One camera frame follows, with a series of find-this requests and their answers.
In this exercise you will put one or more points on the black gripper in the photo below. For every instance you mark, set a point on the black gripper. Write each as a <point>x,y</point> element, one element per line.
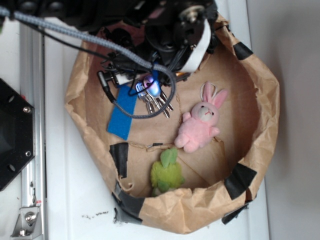
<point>174,34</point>

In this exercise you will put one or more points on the silver keys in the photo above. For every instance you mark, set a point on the silver keys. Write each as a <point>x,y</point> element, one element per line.
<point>149,91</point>

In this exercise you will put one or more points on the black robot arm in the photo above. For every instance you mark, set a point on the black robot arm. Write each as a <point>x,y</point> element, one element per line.
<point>81,14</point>

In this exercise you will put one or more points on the pink plush bunny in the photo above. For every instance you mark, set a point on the pink plush bunny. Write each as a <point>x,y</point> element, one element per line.
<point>199,126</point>

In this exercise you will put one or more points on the blue felt rectangle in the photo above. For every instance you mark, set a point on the blue felt rectangle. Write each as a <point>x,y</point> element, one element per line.
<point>120,124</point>

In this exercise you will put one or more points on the green plush toy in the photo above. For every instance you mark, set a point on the green plush toy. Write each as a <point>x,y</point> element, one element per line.
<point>166,174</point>

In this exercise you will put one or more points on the brown paper bag bin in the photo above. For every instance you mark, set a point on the brown paper bag bin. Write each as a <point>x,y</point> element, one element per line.
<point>219,178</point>

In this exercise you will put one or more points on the aluminium extrusion rail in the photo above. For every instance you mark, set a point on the aluminium extrusion rail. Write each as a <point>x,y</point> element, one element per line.
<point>32,86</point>

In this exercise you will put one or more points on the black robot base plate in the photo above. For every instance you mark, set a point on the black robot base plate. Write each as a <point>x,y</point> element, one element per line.
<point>16,134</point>

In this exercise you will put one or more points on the metal corner bracket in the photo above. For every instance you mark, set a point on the metal corner bracket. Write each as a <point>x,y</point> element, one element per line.
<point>28,225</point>

